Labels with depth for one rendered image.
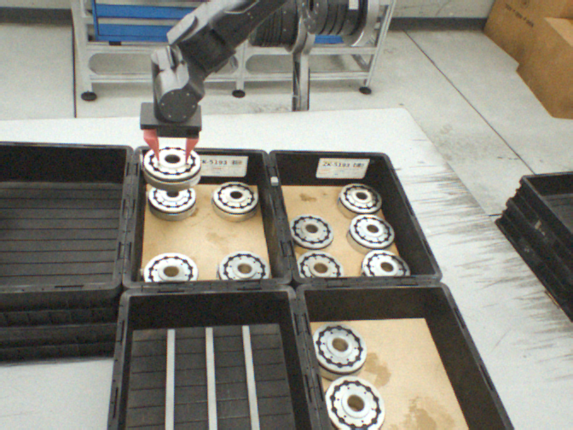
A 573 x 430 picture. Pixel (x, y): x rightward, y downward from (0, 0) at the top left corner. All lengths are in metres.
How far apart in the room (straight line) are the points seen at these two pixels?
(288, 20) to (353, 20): 0.49
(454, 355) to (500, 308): 0.40
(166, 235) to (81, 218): 0.18
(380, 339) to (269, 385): 0.24
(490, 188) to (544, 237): 1.04
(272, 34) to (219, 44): 1.05
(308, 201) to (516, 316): 0.57
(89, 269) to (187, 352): 0.27
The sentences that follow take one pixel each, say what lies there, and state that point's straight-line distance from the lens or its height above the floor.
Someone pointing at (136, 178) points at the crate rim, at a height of 0.93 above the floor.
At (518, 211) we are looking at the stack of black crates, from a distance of 2.09.
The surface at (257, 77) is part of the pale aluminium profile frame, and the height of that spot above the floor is 0.12.
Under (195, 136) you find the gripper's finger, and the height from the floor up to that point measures 1.13.
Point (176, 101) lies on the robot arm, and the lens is 0.80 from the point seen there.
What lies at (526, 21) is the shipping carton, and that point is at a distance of 4.45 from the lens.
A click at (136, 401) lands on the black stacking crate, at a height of 0.83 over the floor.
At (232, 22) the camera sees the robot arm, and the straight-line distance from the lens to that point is 0.83.
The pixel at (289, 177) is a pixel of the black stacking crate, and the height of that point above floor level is 0.86.
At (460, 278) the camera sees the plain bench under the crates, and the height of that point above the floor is 0.70.
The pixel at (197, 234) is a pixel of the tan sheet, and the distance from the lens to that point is 1.16.
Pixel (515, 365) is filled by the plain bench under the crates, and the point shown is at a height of 0.70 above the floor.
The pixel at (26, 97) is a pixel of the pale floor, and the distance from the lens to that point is 3.16.
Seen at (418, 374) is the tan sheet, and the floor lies 0.83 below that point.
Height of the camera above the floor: 1.67
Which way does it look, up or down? 43 degrees down
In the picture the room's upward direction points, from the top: 11 degrees clockwise
